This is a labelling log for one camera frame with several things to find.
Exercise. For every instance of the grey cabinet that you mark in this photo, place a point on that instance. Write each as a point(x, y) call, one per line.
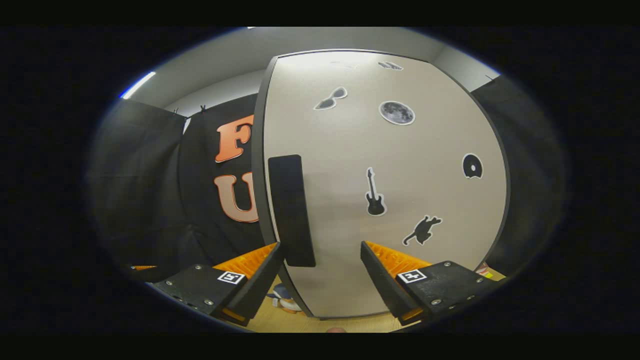
point(257, 150)

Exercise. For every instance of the black backdrop cloth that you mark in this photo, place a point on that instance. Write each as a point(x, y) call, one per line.
point(140, 175)

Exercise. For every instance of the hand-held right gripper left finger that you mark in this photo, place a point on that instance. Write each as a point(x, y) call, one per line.
point(260, 285)

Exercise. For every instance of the long ceiling light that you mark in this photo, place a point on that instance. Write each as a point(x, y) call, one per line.
point(138, 85)

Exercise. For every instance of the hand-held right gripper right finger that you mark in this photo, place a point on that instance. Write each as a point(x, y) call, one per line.
point(382, 285)

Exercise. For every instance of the yellow book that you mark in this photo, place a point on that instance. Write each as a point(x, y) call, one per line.
point(496, 274)

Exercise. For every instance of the penguin plush toy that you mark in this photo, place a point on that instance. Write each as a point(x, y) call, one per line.
point(286, 302)

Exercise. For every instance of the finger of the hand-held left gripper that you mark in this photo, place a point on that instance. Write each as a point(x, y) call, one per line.
point(145, 268)

